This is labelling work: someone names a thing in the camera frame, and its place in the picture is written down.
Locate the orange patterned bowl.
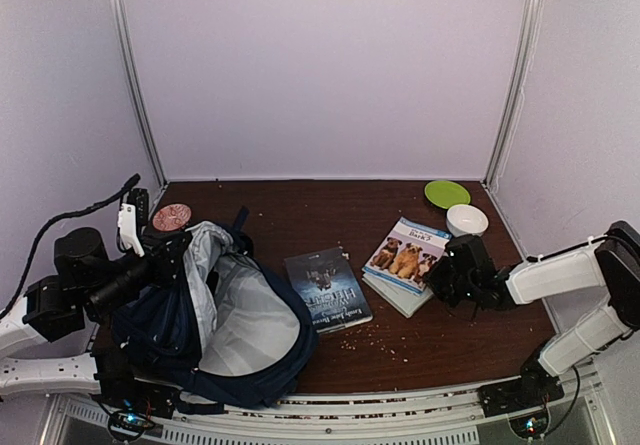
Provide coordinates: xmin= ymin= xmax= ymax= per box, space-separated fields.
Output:
xmin=152 ymin=203 xmax=192 ymax=232

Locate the aluminium frame post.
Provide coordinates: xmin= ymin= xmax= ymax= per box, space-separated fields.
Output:
xmin=110 ymin=0 xmax=168 ymax=188
xmin=484 ymin=0 xmax=543 ymax=192

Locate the dark Wuthering Heights book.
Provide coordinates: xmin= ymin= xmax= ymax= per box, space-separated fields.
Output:
xmin=284 ymin=247 xmax=373 ymax=334

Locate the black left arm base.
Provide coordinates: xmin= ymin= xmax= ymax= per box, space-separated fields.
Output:
xmin=90 ymin=348 xmax=175 ymax=419

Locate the aluminium frame post left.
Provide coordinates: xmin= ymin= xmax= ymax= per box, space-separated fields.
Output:
xmin=110 ymin=0 xmax=168 ymax=188

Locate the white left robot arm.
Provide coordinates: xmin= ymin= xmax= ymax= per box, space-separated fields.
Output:
xmin=1 ymin=175 xmax=187 ymax=358

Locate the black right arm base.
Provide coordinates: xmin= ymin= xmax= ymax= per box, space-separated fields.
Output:
xmin=478 ymin=359 xmax=565 ymax=417

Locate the aluminium front rail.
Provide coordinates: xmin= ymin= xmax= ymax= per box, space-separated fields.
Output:
xmin=39 ymin=359 xmax=616 ymax=445

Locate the white bowl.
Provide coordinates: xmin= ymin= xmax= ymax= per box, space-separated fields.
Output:
xmin=446 ymin=204 xmax=489 ymax=237

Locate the aluminium frame post right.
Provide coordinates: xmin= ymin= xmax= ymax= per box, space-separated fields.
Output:
xmin=484 ymin=0 xmax=543 ymax=192

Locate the dog picture book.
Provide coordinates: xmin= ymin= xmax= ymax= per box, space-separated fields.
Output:
xmin=362 ymin=217 xmax=453 ymax=296

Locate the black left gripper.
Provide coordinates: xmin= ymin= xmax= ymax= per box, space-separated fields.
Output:
xmin=87 ymin=229 xmax=191 ymax=319

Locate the navy blue backpack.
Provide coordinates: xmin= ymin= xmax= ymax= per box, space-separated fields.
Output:
xmin=111 ymin=208 xmax=318 ymax=415

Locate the pale green notebook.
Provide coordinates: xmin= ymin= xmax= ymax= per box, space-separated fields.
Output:
xmin=362 ymin=273 xmax=434 ymax=318

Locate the green plate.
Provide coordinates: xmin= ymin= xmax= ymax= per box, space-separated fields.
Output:
xmin=424 ymin=180 xmax=471 ymax=210

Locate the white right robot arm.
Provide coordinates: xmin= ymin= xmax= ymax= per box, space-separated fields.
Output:
xmin=423 ymin=220 xmax=639 ymax=407

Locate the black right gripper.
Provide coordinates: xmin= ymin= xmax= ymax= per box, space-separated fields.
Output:
xmin=422 ymin=257 xmax=477 ymax=309

